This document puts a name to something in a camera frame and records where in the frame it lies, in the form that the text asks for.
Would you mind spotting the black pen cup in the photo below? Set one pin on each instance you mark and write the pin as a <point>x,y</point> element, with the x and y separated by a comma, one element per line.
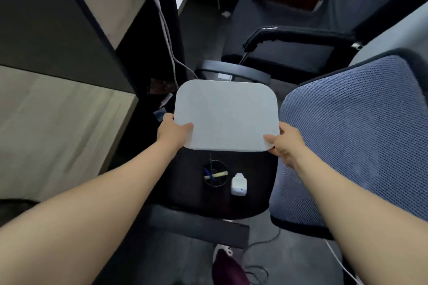
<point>215,174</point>

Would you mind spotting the dark red shoe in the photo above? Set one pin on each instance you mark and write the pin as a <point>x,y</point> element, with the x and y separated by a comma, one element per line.
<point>229,268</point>

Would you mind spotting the blue mesh office chair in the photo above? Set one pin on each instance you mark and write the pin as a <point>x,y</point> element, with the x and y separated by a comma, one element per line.
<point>361,134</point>

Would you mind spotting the yellow pen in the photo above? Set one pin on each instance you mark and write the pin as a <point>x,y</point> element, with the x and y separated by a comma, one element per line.
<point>216,175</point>

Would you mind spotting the person's right forearm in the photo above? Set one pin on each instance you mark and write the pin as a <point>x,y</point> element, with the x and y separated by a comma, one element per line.
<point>361,219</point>

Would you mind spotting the black square storage stool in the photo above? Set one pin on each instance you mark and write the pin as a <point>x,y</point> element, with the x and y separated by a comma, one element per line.
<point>217,188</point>

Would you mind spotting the dark grey office chair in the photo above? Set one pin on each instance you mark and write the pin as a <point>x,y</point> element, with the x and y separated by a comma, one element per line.
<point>301,21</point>

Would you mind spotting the person's left hand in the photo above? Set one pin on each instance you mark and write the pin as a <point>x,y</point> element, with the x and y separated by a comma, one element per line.
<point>171,134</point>

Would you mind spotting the person's right hand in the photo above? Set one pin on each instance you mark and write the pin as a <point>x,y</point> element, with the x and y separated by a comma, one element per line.
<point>288,143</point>

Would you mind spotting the white plastic bottle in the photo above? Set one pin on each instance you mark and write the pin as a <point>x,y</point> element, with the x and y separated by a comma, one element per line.
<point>239,184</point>

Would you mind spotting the white square lid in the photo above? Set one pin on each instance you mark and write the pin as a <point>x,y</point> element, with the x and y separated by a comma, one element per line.
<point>227,116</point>

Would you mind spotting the person's right thumb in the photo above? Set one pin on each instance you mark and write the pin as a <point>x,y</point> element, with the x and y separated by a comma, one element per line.
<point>271,138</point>

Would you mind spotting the person's left thumb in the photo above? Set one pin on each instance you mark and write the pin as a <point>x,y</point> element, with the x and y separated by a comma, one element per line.
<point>186,126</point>

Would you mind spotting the blue pen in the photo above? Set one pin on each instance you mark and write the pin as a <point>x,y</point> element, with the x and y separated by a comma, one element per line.
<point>209,172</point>

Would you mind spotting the person's left forearm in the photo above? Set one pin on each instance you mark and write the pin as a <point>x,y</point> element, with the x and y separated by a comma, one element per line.
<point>77,214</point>

